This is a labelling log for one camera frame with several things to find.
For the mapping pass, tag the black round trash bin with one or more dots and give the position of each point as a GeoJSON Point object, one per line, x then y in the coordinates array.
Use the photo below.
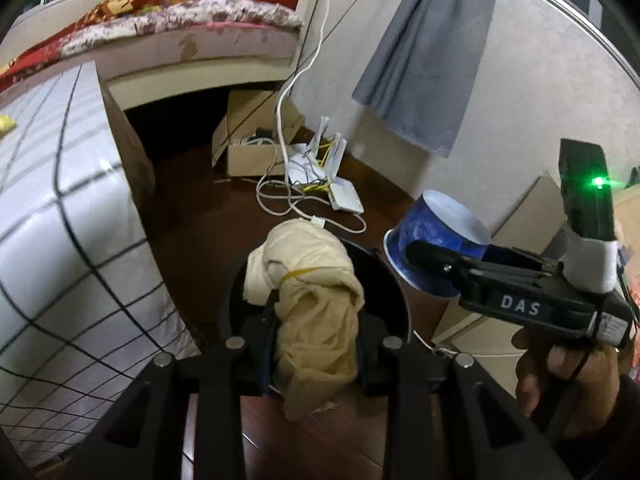
{"type": "Point", "coordinates": [385, 300]}

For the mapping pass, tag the yellow wrapper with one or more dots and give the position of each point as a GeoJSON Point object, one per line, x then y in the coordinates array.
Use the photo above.
{"type": "Point", "coordinates": [5, 124]}

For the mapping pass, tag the person's right hand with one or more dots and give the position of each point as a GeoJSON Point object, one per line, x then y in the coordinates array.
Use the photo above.
{"type": "Point", "coordinates": [560, 375]}

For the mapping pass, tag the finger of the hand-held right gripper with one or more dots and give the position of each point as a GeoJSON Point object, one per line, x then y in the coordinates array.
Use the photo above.
{"type": "Point", "coordinates": [435, 259]}
{"type": "Point", "coordinates": [520, 257]}

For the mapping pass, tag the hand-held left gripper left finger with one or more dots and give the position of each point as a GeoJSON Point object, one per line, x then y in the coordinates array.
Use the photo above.
{"type": "Point", "coordinates": [260, 357]}

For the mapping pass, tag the grey hanging cloth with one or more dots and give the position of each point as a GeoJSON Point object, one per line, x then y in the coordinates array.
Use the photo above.
{"type": "Point", "coordinates": [430, 60]}

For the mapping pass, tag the white power adapter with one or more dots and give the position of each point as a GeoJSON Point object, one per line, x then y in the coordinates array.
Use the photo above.
{"type": "Point", "coordinates": [318, 220]}

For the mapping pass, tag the bed with red blanket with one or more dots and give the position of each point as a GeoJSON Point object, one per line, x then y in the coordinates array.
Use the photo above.
{"type": "Point", "coordinates": [150, 20]}

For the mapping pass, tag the brown table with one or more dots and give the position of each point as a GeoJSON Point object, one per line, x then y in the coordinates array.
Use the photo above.
{"type": "Point", "coordinates": [127, 150]}

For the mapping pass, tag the beige box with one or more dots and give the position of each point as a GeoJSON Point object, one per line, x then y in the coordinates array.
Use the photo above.
{"type": "Point", "coordinates": [530, 220]}

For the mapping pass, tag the black power adapter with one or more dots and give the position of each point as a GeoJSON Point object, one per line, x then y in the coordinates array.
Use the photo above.
{"type": "Point", "coordinates": [263, 135]}

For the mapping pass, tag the open cardboard box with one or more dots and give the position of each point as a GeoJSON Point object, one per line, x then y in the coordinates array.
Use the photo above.
{"type": "Point", "coordinates": [245, 120]}

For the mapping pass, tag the blue paper cup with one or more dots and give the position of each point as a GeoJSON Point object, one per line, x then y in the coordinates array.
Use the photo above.
{"type": "Point", "coordinates": [430, 225]}

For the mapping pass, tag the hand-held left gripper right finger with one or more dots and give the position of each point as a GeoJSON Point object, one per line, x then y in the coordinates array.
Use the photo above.
{"type": "Point", "coordinates": [372, 366]}

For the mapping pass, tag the white router with antennas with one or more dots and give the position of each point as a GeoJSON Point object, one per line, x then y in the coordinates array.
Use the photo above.
{"type": "Point", "coordinates": [305, 165]}

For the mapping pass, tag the white flat modem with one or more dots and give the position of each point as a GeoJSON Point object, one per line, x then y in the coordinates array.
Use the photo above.
{"type": "Point", "coordinates": [345, 197]}

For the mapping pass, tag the white bed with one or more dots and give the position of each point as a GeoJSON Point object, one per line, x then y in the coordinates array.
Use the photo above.
{"type": "Point", "coordinates": [200, 60]}

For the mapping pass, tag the cream cloth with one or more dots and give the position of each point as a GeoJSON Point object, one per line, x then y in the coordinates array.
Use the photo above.
{"type": "Point", "coordinates": [310, 310]}

